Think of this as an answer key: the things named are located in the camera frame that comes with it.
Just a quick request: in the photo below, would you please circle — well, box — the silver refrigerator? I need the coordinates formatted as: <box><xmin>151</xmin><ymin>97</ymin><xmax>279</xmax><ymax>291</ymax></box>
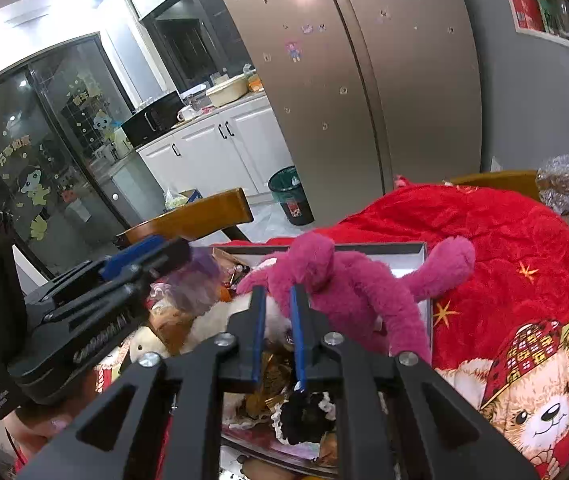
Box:
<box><xmin>204</xmin><ymin>0</ymin><xmax>483</xmax><ymax>228</ymax></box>

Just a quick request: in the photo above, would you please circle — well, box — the red printed bear blanket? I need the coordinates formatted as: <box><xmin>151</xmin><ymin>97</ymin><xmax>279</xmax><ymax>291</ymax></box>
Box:
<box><xmin>12</xmin><ymin>182</ymin><xmax>569</xmax><ymax>480</ymax></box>

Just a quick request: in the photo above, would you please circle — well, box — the black trash bin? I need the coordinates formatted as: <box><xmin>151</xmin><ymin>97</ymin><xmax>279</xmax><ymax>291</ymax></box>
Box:
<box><xmin>268</xmin><ymin>166</ymin><xmax>315</xmax><ymax>227</ymax></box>

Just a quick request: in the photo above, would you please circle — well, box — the black microwave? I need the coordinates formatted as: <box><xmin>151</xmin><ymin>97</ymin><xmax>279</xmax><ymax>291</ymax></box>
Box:
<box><xmin>122</xmin><ymin>91</ymin><xmax>185</xmax><ymax>148</ymax></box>

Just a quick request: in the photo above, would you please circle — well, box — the black crochet scrunchie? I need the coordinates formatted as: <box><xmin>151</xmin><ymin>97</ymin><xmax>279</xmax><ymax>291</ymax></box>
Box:
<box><xmin>272</xmin><ymin>390</ymin><xmax>338</xmax><ymax>446</ymax></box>

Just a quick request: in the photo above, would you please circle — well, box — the cream plastic basin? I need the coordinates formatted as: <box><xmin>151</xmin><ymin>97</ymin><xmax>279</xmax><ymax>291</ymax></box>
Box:
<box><xmin>205</xmin><ymin>80</ymin><xmax>249</xmax><ymax>108</ymax></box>

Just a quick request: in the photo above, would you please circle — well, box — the gold foil wrapper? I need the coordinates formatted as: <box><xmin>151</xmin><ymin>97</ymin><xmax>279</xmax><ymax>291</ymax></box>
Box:
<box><xmin>244</xmin><ymin>352</ymin><xmax>298</xmax><ymax>411</ymax></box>

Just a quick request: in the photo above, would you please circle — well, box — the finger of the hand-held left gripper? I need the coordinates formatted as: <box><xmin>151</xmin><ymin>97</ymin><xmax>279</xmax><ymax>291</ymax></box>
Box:
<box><xmin>99</xmin><ymin>236</ymin><xmax>191</xmax><ymax>285</ymax></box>
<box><xmin>42</xmin><ymin>272</ymin><xmax>158</xmax><ymax>326</ymax></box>

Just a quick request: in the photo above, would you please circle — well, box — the dark cardboard box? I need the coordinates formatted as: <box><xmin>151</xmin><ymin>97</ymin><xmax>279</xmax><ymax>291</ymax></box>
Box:
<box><xmin>209</xmin><ymin>241</ymin><xmax>434</xmax><ymax>478</ymax></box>

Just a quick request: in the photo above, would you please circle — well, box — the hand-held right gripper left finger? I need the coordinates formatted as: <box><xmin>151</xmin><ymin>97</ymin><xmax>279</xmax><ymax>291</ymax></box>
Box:
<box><xmin>17</xmin><ymin>286</ymin><xmax>268</xmax><ymax>480</ymax></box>

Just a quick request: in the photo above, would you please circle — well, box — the glass sliding door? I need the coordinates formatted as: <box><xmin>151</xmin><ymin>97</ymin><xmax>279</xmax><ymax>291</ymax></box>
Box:
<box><xmin>0</xmin><ymin>32</ymin><xmax>175</xmax><ymax>291</ymax></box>

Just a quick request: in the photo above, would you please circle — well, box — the small cream plush toy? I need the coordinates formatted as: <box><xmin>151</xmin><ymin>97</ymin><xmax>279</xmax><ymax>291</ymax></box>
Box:
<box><xmin>129</xmin><ymin>327</ymin><xmax>166</xmax><ymax>362</ymax></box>

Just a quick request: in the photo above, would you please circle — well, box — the white kitchen cabinet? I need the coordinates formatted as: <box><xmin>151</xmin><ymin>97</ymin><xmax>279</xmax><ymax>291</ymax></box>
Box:
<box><xmin>137</xmin><ymin>92</ymin><xmax>293</xmax><ymax>211</ymax></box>

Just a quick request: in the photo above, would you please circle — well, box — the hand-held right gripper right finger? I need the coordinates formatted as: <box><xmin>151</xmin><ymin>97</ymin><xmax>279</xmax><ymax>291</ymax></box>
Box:
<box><xmin>289</xmin><ymin>284</ymin><xmax>540</xmax><ymax>480</ymax></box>

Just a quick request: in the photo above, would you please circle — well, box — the white plush toy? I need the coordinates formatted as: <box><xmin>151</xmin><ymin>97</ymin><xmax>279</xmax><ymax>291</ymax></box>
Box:
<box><xmin>184</xmin><ymin>292</ymin><xmax>290</xmax><ymax>356</ymax></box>

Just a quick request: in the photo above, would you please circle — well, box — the person's left hand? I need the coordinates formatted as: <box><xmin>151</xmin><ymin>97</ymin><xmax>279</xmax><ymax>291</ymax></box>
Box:
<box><xmin>14</xmin><ymin>400</ymin><xmax>78</xmax><ymax>471</ymax></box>

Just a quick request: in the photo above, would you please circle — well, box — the pink plush toy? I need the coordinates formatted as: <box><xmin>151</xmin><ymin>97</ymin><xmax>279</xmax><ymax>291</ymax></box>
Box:
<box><xmin>237</xmin><ymin>234</ymin><xmax>476</xmax><ymax>366</ymax></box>

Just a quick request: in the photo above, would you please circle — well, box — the dark kitchen window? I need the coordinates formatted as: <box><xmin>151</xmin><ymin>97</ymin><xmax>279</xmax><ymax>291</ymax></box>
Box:
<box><xmin>119</xmin><ymin>0</ymin><xmax>265</xmax><ymax>106</ymax></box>

